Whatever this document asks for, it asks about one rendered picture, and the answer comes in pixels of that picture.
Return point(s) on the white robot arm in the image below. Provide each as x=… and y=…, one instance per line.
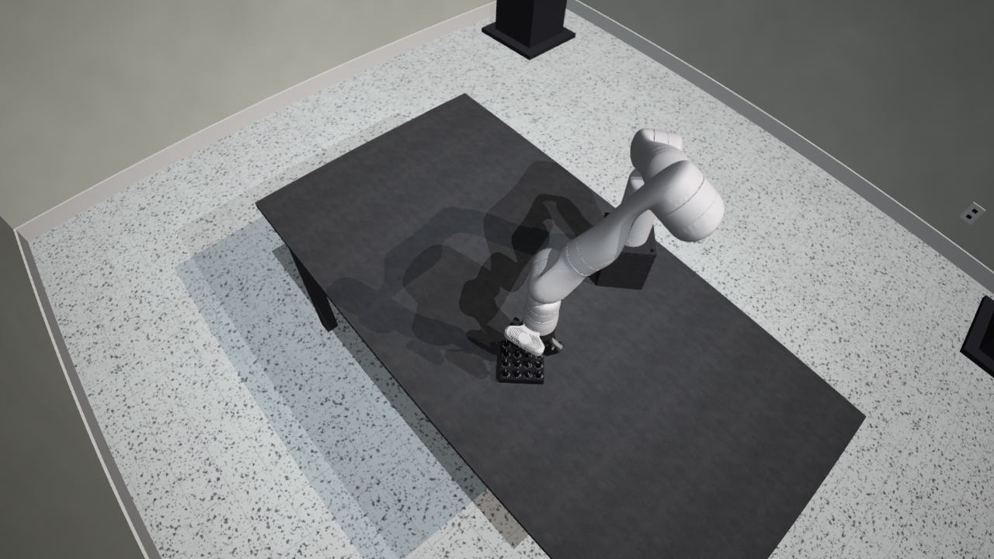
x=679, y=196

